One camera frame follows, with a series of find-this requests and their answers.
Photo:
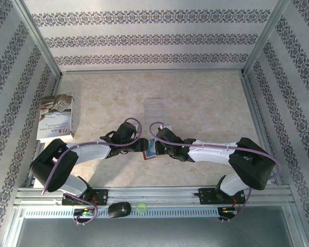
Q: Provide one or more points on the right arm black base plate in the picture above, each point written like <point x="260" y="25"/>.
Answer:
<point x="207" y="196"/>

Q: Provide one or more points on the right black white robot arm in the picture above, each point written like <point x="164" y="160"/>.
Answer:
<point x="252" y="164"/>

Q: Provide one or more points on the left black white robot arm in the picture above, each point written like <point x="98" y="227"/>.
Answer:
<point x="54" y="167"/>

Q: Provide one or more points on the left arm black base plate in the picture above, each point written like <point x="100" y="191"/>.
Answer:
<point x="101" y="196"/>

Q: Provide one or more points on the aluminium frame post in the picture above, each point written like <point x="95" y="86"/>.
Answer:
<point x="39" y="38"/>
<point x="264" y="38"/>

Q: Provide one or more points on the green tape roll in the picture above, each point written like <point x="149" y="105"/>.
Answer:
<point x="141" y="208"/>

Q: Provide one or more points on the paperback book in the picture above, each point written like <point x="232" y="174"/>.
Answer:
<point x="55" y="115"/>

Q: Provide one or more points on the small controller board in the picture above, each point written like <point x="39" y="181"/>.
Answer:
<point x="85" y="212"/>
<point x="227" y="211"/>

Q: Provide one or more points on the brown leather card holder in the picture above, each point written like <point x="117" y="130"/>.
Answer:
<point x="148" y="157"/>

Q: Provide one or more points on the black computer mouse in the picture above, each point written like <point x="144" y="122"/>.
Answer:
<point x="119" y="210"/>

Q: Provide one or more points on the clear plastic sleeve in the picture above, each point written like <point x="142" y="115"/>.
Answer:
<point x="155" y="110"/>

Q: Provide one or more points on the aluminium side rail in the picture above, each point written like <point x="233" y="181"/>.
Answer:
<point x="57" y="85"/>
<point x="257" y="115"/>

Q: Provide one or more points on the aluminium rear rail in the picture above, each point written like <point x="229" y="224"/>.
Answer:
<point x="152" y="71"/>

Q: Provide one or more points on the long aluminium mounting rail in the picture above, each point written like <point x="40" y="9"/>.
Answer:
<point x="157" y="193"/>

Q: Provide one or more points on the blue VIP card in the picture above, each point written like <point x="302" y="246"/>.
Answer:
<point x="151" y="148"/>

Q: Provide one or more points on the grey metal panel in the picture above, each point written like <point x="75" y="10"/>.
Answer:
<point x="154" y="234"/>

